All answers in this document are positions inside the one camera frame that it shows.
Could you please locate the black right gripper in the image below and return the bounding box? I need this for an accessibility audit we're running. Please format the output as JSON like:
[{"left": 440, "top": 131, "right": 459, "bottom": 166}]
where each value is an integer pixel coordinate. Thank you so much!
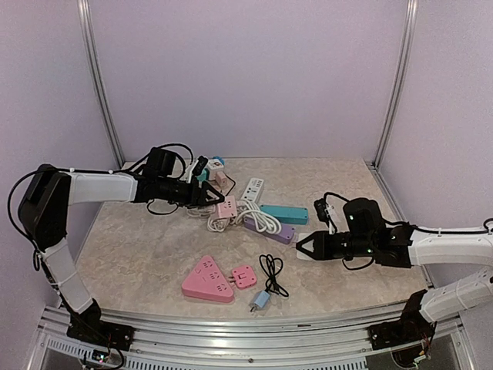
[{"left": 296, "top": 230, "right": 375, "bottom": 261}]

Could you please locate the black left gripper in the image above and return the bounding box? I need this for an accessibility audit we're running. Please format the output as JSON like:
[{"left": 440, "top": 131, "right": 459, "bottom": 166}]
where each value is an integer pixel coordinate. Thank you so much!
[{"left": 157, "top": 176, "right": 224, "bottom": 208}]

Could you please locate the white plug adapter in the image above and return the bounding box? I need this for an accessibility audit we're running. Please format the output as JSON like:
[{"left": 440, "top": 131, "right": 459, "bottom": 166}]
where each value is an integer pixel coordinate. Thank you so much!
[{"left": 295, "top": 232, "right": 320, "bottom": 261}]

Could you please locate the pink cube socket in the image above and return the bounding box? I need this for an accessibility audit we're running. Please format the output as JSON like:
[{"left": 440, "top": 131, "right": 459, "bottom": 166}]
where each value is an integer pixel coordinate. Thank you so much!
[{"left": 216, "top": 195, "right": 237, "bottom": 219}]

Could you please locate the pink square plug adapter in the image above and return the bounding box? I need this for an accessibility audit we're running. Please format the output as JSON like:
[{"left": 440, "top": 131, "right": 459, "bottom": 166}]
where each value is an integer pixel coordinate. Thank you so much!
[{"left": 228, "top": 264, "right": 257, "bottom": 290}]

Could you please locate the pink triangular power strip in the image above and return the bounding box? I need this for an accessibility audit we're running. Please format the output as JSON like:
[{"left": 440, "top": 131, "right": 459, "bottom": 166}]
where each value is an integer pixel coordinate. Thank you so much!
[{"left": 181, "top": 255, "right": 234, "bottom": 304}]

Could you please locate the light blue plug adapter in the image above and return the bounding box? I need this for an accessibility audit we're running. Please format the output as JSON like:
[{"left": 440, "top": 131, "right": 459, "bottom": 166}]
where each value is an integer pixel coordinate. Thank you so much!
[{"left": 250, "top": 290, "right": 270, "bottom": 312}]

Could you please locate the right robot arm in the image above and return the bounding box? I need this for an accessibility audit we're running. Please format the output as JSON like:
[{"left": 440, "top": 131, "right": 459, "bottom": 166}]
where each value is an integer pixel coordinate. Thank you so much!
[{"left": 296, "top": 197, "right": 492, "bottom": 343}]

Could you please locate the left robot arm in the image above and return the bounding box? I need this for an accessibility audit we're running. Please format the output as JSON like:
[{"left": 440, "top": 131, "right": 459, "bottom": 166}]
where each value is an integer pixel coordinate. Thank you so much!
[{"left": 17, "top": 143, "right": 225, "bottom": 343}]

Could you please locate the teal plug adapter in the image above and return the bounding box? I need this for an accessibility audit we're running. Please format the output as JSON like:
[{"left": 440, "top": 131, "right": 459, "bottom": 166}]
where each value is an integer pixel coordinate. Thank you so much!
[{"left": 196, "top": 170, "right": 209, "bottom": 182}]

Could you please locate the white cube socket adapter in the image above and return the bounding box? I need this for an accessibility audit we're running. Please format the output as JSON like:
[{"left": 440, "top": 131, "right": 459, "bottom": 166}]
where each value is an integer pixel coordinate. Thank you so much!
[{"left": 206, "top": 158, "right": 224, "bottom": 177}]

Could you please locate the blue plug on cube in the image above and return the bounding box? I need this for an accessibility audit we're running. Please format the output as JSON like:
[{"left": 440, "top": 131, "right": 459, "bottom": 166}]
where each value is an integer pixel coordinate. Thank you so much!
[{"left": 213, "top": 156, "right": 225, "bottom": 166}]

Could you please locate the purple power strip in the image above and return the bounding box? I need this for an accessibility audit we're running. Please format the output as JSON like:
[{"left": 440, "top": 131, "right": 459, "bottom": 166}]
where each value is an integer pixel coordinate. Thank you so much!
[{"left": 243, "top": 215, "right": 297, "bottom": 244}]

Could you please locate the teal power strip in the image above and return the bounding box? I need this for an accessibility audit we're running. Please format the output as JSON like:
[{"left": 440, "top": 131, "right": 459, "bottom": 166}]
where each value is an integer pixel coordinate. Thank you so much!
[{"left": 260, "top": 204, "right": 309, "bottom": 225}]

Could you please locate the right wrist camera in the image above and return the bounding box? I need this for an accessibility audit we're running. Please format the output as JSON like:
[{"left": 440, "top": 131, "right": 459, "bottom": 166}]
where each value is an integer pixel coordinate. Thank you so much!
[{"left": 314, "top": 198, "right": 338, "bottom": 234}]

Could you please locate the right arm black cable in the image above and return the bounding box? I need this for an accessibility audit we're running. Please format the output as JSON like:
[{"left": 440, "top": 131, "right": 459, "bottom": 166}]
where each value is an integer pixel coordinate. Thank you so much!
[{"left": 321, "top": 191, "right": 493, "bottom": 348}]

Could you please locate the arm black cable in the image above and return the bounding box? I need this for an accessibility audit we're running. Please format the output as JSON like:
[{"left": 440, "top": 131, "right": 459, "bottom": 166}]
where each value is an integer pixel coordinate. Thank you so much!
[
  {"left": 7, "top": 143, "right": 196, "bottom": 274},
  {"left": 321, "top": 191, "right": 493, "bottom": 348}
]

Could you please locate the white thick power cord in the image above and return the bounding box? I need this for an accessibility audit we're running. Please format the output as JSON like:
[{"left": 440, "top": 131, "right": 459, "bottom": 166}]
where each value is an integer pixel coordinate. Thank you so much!
[{"left": 186, "top": 198, "right": 284, "bottom": 236}]

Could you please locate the short black usb cable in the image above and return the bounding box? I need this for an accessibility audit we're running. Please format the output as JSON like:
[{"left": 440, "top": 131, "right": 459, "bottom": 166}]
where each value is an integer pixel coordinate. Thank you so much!
[{"left": 258, "top": 253, "right": 290, "bottom": 298}]

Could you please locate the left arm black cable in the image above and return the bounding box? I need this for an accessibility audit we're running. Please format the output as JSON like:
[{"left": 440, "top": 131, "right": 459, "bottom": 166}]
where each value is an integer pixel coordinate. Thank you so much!
[{"left": 7, "top": 143, "right": 196, "bottom": 274}]

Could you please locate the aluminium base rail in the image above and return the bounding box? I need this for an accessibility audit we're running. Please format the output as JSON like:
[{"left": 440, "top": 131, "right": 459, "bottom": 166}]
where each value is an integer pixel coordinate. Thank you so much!
[{"left": 24, "top": 303, "right": 478, "bottom": 369}]

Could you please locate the aluminium frame post right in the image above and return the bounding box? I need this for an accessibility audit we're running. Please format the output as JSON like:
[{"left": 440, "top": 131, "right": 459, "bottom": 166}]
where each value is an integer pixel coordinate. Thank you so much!
[{"left": 372, "top": 0, "right": 419, "bottom": 172}]

